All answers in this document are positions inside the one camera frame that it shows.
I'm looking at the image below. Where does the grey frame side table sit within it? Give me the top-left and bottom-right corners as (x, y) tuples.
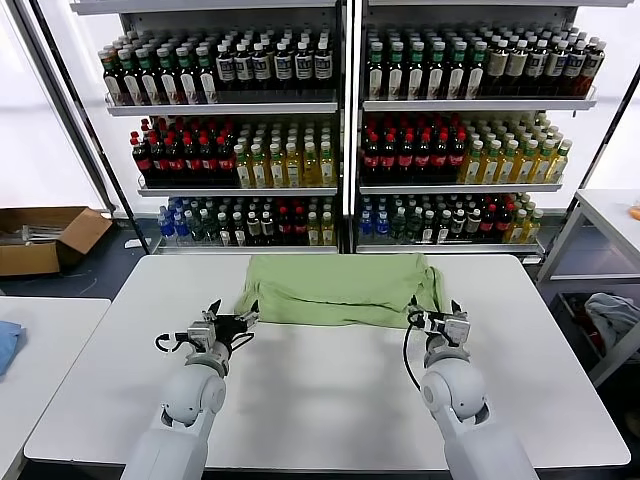
(533, 188), (640, 389)

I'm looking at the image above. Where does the dark tea bottle green cap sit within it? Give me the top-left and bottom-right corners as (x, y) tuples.
(138, 48), (162, 106)
(385, 42), (406, 100)
(156, 47), (181, 106)
(366, 42), (386, 100)
(406, 42), (427, 100)
(195, 46), (219, 105)
(101, 46), (125, 106)
(426, 42), (447, 100)
(118, 48), (144, 106)
(446, 42), (467, 100)
(465, 42), (488, 100)
(176, 46), (200, 105)

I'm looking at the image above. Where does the blue folded cloth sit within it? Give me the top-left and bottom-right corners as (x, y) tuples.
(0, 319), (27, 377)

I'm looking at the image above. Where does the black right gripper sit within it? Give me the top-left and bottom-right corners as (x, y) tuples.
(406, 294), (470, 335)

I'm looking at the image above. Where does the silver frame pole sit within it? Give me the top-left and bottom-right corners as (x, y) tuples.
(8, 0), (121, 219)

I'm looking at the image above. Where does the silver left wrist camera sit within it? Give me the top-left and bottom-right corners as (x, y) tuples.
(186, 322), (217, 352)

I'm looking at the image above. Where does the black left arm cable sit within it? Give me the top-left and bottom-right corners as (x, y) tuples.
(154, 332), (191, 354)

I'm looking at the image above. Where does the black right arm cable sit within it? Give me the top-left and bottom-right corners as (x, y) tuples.
(402, 319), (431, 392)

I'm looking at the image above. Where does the grey metal shelf unit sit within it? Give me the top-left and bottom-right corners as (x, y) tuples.
(349, 0), (600, 262)
(69, 0), (347, 257)

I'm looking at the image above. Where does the brown cardboard box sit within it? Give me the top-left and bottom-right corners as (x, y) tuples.
(0, 206), (114, 278)

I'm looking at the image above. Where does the black slanted frame pole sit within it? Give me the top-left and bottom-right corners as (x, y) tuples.
(544, 64), (640, 256)
(27, 0), (154, 255)

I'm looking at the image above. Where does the dark bottle white blue label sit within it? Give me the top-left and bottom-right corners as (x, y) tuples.
(273, 42), (294, 101)
(543, 40), (568, 99)
(579, 37), (605, 99)
(251, 42), (273, 101)
(215, 43), (236, 101)
(312, 40), (334, 101)
(524, 40), (549, 99)
(233, 43), (254, 101)
(562, 40), (587, 99)
(293, 41), (315, 101)

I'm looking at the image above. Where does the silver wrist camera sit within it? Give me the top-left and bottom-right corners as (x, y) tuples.
(186, 322), (217, 352)
(442, 318), (472, 347)

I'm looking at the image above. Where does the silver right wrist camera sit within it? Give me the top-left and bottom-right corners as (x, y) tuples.
(442, 318), (472, 347)

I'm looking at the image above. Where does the red crumpled cloth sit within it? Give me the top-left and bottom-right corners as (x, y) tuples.
(573, 298), (601, 351)

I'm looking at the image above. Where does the red cap cola bottle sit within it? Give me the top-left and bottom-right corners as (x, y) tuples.
(379, 132), (400, 184)
(431, 131), (451, 184)
(164, 137), (186, 185)
(181, 137), (203, 185)
(291, 207), (308, 247)
(198, 135), (220, 185)
(129, 131), (154, 185)
(479, 204), (497, 242)
(414, 132), (434, 184)
(362, 132), (382, 184)
(447, 129), (467, 184)
(215, 135), (237, 185)
(494, 203), (512, 242)
(397, 132), (417, 184)
(148, 135), (169, 185)
(276, 207), (293, 247)

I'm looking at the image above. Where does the grey-blue crumpled cloth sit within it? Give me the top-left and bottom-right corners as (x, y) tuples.
(583, 292), (640, 354)

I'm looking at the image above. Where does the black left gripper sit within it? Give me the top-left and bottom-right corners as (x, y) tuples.
(201, 299), (260, 354)

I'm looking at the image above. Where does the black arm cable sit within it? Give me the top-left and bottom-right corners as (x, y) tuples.
(154, 332), (191, 354)
(402, 319), (431, 392)

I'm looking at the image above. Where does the grey metal parts bundle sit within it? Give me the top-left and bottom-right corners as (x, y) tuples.
(0, 223), (69, 247)

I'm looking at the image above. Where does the dark bottle beige label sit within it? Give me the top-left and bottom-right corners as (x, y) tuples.
(505, 40), (529, 99)
(485, 40), (509, 99)

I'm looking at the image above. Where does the dark storage crate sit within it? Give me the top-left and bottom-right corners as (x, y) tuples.
(555, 291), (640, 374)

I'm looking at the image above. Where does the green polo shirt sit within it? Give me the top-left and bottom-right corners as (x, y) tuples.
(233, 252), (449, 330)

